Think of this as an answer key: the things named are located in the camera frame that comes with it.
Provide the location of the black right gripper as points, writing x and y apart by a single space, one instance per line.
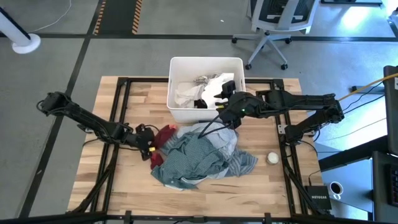
236 107

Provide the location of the black computer tower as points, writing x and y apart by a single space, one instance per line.
391 109

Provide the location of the white office chair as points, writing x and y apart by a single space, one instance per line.
280 15

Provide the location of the white mug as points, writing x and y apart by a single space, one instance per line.
335 189

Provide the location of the black hazard-striped floor mat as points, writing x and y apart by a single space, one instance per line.
118 15

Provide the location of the white post with round base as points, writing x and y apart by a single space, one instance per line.
26 43

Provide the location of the black Netgear network switch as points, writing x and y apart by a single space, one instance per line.
317 197

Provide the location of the white black-patterned garment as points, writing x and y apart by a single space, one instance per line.
205 79

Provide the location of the teal dotted shirt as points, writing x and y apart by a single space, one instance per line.
192 161

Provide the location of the grey side desk black frame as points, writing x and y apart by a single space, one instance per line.
351 180

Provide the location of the black metal table frame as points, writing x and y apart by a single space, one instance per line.
146 80

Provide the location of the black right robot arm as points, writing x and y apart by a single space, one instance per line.
295 101

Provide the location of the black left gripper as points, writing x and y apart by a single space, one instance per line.
144 138

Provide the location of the grey power strip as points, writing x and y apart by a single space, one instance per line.
368 89

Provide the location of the white plastic bin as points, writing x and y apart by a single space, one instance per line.
180 68

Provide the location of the red garment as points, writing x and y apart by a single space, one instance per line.
164 135

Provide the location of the black garment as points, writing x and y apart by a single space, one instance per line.
200 104

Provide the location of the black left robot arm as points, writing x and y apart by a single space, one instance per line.
87 119

